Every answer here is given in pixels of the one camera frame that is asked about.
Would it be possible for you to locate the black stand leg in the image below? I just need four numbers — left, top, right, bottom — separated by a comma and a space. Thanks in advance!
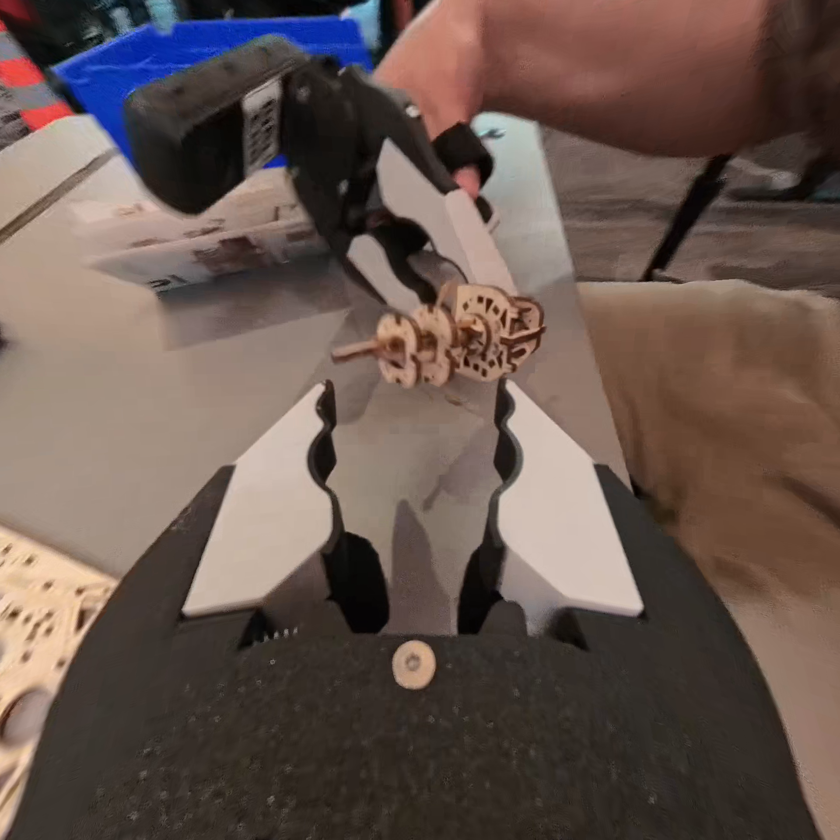
640, 154, 735, 283

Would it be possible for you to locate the white instruction booklet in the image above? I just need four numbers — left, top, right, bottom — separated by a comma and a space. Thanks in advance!
69, 167, 329, 290

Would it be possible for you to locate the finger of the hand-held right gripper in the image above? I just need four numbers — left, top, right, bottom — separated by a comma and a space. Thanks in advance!
377, 139, 521, 296
344, 220, 439, 309

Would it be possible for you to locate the person's right forearm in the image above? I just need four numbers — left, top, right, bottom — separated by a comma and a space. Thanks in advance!
505, 0, 815, 160

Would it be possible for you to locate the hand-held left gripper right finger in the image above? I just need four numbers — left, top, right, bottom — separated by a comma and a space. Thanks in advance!
458, 378, 644, 634

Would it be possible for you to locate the laser-cut wooden parts sheet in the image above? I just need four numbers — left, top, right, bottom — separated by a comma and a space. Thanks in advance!
0, 525, 119, 821

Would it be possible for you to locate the person's right hand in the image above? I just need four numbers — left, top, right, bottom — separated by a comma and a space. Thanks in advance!
373, 0, 519, 199

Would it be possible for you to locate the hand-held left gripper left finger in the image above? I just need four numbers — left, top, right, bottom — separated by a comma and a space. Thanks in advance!
182, 379, 389, 634

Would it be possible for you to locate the wooden gear model assembly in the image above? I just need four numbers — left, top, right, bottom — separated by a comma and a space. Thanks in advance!
331, 282, 547, 388

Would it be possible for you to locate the blue plastic bin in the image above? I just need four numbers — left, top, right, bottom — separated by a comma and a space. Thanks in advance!
52, 18, 375, 172

